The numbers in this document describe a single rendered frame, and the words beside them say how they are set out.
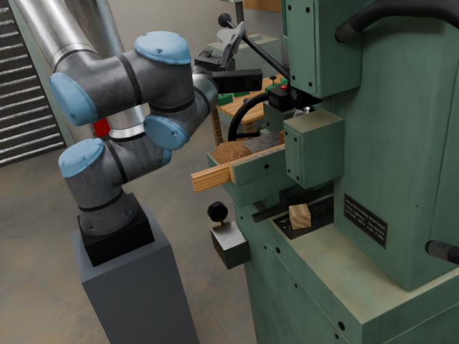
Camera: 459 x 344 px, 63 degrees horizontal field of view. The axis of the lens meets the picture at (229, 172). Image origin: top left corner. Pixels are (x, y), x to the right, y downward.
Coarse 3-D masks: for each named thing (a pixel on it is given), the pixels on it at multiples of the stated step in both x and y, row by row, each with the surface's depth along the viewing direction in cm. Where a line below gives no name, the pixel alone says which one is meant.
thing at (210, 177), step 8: (232, 160) 90; (216, 168) 88; (224, 168) 87; (192, 176) 86; (200, 176) 86; (208, 176) 87; (216, 176) 88; (224, 176) 88; (200, 184) 87; (208, 184) 88; (216, 184) 88
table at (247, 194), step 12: (264, 132) 117; (276, 132) 109; (252, 144) 104; (264, 144) 103; (276, 144) 102; (264, 180) 89; (276, 180) 91; (288, 180) 92; (228, 192) 95; (240, 192) 88; (252, 192) 89; (264, 192) 91; (276, 192) 92; (240, 204) 89
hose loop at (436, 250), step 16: (384, 0) 46; (400, 0) 44; (416, 0) 42; (432, 0) 40; (448, 0) 39; (352, 16) 51; (368, 16) 48; (384, 16) 47; (416, 16) 43; (432, 16) 41; (448, 16) 39; (336, 32) 55; (352, 32) 52; (432, 240) 56; (432, 256) 55; (448, 256) 52
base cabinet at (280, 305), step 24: (240, 216) 111; (264, 240) 98; (264, 264) 105; (264, 288) 113; (288, 288) 92; (264, 312) 122; (288, 312) 98; (312, 312) 83; (456, 312) 76; (264, 336) 133; (288, 336) 106; (312, 336) 88; (336, 336) 74; (408, 336) 72; (432, 336) 76; (456, 336) 81
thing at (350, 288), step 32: (256, 224) 100; (288, 224) 88; (320, 224) 87; (288, 256) 85; (320, 256) 78; (352, 256) 77; (320, 288) 74; (352, 288) 70; (384, 288) 69; (416, 288) 68; (448, 288) 70; (352, 320) 66; (384, 320) 66; (416, 320) 70
